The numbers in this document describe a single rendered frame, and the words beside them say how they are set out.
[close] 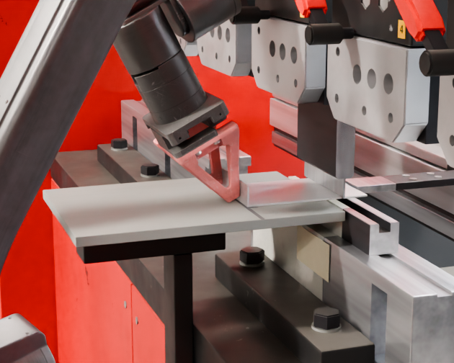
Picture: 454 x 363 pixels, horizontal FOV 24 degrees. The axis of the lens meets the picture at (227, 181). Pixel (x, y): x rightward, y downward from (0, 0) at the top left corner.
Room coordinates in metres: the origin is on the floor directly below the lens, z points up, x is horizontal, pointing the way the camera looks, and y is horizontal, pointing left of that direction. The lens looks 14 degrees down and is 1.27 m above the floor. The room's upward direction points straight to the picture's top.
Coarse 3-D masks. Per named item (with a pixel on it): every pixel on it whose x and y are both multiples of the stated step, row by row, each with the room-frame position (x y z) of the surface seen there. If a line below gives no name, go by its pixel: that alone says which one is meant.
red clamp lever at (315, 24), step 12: (300, 0) 0.93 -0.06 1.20; (312, 0) 0.92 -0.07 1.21; (324, 0) 0.93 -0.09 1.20; (312, 12) 0.91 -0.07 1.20; (324, 12) 0.92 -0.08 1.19; (312, 24) 0.90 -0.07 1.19; (324, 24) 0.90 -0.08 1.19; (336, 24) 0.90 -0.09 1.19; (312, 36) 0.89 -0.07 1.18; (324, 36) 0.89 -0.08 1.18; (336, 36) 0.90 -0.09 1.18; (348, 36) 0.91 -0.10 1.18
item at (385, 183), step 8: (448, 168) 1.17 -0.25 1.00; (376, 176) 1.10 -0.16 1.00; (384, 176) 1.10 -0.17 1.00; (392, 176) 1.10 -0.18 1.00; (400, 176) 1.10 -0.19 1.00; (408, 176) 1.10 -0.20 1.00; (416, 176) 1.10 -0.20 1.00; (424, 176) 1.10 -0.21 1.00; (432, 176) 1.10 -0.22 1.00; (440, 176) 1.09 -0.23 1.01; (448, 176) 1.10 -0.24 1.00; (352, 184) 1.07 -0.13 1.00; (360, 184) 1.06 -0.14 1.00; (368, 184) 1.06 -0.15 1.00; (376, 184) 1.06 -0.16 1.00; (384, 184) 1.06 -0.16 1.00; (392, 184) 1.07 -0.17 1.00; (400, 184) 1.07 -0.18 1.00; (408, 184) 1.07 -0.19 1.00; (416, 184) 1.08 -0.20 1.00; (424, 184) 1.08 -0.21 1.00; (432, 184) 1.08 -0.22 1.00; (440, 184) 1.09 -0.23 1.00; (448, 184) 1.09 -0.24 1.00; (368, 192) 1.06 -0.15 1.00
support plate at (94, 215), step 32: (64, 192) 1.05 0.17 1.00; (96, 192) 1.05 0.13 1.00; (128, 192) 1.05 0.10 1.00; (160, 192) 1.05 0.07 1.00; (192, 192) 1.05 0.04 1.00; (64, 224) 0.94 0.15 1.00; (96, 224) 0.93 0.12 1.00; (128, 224) 0.93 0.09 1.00; (160, 224) 0.93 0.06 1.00; (192, 224) 0.93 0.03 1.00; (224, 224) 0.94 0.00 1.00; (256, 224) 0.95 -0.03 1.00; (288, 224) 0.96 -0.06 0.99
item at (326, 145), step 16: (304, 112) 1.09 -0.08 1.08; (320, 112) 1.05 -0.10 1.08; (304, 128) 1.09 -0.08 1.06; (320, 128) 1.05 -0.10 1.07; (336, 128) 1.02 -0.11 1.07; (352, 128) 1.02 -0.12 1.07; (304, 144) 1.09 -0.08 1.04; (320, 144) 1.05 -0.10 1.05; (336, 144) 1.02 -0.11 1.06; (352, 144) 1.02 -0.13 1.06; (304, 160) 1.09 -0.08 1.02; (320, 160) 1.05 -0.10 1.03; (336, 160) 1.02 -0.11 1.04; (352, 160) 1.02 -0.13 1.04; (320, 176) 1.07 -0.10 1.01; (336, 176) 1.02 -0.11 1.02; (336, 192) 1.03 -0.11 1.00
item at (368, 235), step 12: (348, 204) 1.02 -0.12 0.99; (360, 204) 1.00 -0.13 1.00; (348, 216) 0.97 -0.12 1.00; (360, 216) 0.96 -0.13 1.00; (372, 216) 0.97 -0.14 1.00; (384, 216) 0.96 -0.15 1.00; (348, 228) 0.97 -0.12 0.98; (360, 228) 0.95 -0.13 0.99; (372, 228) 0.93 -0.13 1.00; (384, 228) 0.95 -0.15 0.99; (396, 228) 0.94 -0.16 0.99; (348, 240) 0.97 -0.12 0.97; (360, 240) 0.95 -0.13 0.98; (372, 240) 0.93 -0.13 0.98; (384, 240) 0.94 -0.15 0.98; (396, 240) 0.94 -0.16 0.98; (372, 252) 0.93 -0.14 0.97; (384, 252) 0.94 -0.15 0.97; (396, 252) 0.94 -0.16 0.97
